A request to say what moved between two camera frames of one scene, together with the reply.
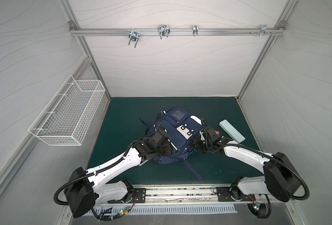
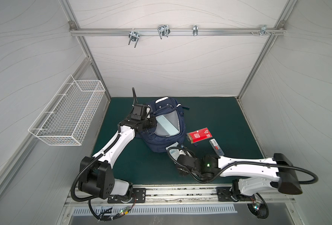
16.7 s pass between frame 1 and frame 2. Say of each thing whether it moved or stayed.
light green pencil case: moved
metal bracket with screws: stayed
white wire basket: stayed
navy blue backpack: moved
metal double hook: stayed
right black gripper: moved
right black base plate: stayed
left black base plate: stayed
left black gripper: moved
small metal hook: stayed
